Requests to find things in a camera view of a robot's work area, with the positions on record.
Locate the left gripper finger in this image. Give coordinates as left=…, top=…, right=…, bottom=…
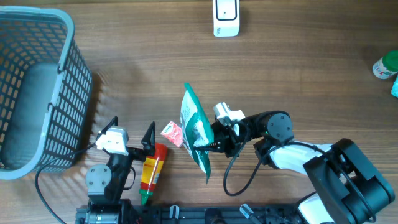
left=96, top=116, right=118, bottom=140
left=141, top=121, right=155, bottom=152

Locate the red sauce bottle green cap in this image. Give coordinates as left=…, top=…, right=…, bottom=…
left=139, top=143, right=167, bottom=205

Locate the green 3M gloves package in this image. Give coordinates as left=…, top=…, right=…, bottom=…
left=180, top=83, right=214, bottom=182

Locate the teal wet wipes pack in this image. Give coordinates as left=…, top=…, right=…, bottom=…
left=391, top=76, right=398, bottom=98

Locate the green lid jar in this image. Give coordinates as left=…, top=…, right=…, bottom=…
left=372, top=50, right=397, bottom=80

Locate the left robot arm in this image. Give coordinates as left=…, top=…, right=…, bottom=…
left=75, top=116, right=155, bottom=224

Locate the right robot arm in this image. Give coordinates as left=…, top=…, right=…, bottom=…
left=191, top=111, right=395, bottom=223

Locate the white barcode scanner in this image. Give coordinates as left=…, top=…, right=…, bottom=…
left=213, top=0, right=240, bottom=38

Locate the grey plastic shopping basket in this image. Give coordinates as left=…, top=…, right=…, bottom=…
left=1, top=6, right=93, bottom=180

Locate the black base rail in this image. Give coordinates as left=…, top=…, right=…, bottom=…
left=75, top=198, right=312, bottom=224

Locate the left black camera cable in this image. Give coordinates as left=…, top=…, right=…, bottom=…
left=34, top=142, right=98, bottom=224

